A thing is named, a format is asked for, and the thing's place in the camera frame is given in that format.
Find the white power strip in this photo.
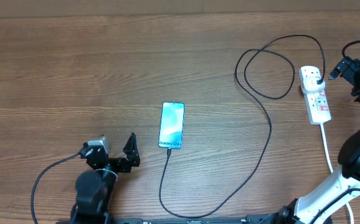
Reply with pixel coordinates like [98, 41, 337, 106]
[299, 66, 331, 125]

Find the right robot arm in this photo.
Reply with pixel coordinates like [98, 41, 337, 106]
[261, 55, 360, 223]

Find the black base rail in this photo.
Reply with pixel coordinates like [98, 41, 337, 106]
[55, 213, 333, 224]

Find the white charger plug adapter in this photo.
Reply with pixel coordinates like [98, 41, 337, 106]
[301, 77, 326, 94]

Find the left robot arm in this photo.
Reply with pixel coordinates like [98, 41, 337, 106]
[69, 133, 140, 223]

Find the blue Samsung Galaxy smartphone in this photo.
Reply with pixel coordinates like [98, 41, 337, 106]
[158, 102, 185, 149]

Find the black USB charging cable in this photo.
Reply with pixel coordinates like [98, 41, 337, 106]
[158, 34, 326, 219]

